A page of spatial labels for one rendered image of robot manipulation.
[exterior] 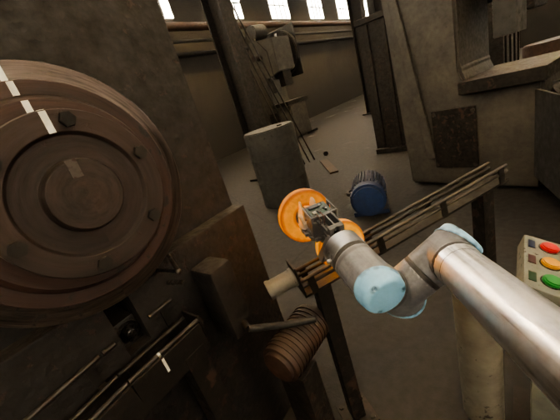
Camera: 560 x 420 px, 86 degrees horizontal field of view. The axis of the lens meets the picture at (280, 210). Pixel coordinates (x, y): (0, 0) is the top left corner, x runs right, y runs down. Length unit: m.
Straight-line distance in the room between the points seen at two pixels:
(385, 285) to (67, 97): 0.66
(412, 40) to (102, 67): 2.50
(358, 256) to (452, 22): 2.42
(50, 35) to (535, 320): 1.00
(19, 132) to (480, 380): 1.27
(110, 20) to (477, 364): 1.39
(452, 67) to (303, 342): 2.42
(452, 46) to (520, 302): 2.51
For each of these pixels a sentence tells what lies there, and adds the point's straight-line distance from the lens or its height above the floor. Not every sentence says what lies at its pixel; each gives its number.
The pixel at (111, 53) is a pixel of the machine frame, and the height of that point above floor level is 1.38.
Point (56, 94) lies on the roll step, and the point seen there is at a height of 1.28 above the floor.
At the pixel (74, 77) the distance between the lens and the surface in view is 0.73.
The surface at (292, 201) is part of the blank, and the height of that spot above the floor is 0.90.
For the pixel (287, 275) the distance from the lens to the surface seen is 0.90.
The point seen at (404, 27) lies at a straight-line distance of 3.03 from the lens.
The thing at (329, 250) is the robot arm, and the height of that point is 0.84.
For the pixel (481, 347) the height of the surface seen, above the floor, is 0.36.
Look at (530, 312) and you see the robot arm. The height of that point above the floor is 0.86.
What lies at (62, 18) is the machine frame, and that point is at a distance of 0.94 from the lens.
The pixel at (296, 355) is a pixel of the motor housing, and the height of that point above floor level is 0.50.
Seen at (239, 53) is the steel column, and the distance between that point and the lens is 4.91.
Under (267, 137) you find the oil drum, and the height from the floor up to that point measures 0.82.
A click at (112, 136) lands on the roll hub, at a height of 1.19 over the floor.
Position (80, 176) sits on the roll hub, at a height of 1.15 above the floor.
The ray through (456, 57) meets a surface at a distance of 2.88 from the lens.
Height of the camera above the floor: 1.17
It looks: 20 degrees down
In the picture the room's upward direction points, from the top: 17 degrees counter-clockwise
